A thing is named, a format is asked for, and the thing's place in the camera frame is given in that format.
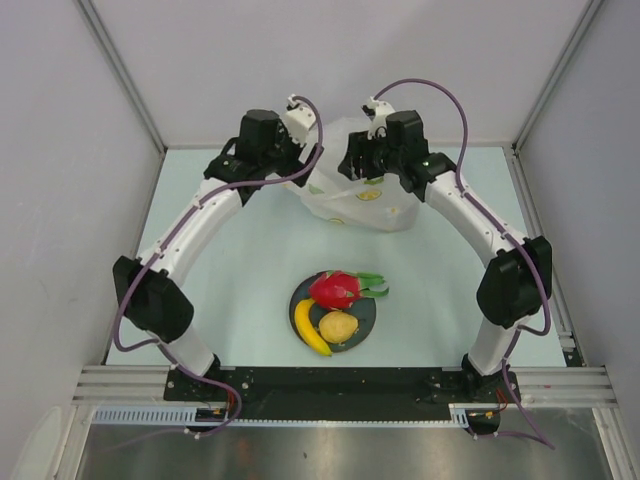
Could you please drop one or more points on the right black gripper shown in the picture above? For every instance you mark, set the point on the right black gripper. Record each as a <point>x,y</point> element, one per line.
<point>360,146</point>

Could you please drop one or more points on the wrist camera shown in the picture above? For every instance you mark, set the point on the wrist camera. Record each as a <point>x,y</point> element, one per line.
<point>377,112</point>
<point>298,120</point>

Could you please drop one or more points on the dark blue ceramic plate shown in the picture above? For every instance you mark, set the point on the dark blue ceramic plate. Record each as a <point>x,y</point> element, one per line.
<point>365,310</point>

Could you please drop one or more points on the yellow fake pear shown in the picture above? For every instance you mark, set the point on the yellow fake pear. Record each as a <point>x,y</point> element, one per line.
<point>337,327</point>

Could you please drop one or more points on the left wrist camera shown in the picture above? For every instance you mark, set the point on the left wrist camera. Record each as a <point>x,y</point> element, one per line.
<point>298,120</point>

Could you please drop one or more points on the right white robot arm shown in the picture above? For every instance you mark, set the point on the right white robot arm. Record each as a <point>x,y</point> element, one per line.
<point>517,282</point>

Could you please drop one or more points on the white printed plastic bag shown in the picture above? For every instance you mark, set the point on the white printed plastic bag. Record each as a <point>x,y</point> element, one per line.
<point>380,203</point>

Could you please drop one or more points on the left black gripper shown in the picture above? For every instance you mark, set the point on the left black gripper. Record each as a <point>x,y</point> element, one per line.
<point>282,134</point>

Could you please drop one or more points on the yellow fake lemon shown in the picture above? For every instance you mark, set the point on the yellow fake lemon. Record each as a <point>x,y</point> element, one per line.
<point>307,331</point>

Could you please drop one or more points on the white slotted cable duct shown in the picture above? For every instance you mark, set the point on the white slotted cable duct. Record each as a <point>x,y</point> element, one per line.
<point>205,417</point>

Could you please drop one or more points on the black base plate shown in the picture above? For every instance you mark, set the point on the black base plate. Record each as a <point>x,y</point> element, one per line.
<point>330,395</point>

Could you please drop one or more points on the red fake dragon fruit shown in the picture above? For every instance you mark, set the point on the red fake dragon fruit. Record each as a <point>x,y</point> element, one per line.
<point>340,290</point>

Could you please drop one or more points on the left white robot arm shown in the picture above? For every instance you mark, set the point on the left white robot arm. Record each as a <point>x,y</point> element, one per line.
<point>149,287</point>

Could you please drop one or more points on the aluminium frame rail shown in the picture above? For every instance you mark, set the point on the aluminium frame rail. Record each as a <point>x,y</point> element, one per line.
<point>539,387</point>

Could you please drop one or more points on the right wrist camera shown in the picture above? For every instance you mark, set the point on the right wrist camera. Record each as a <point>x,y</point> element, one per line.
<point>377,112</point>

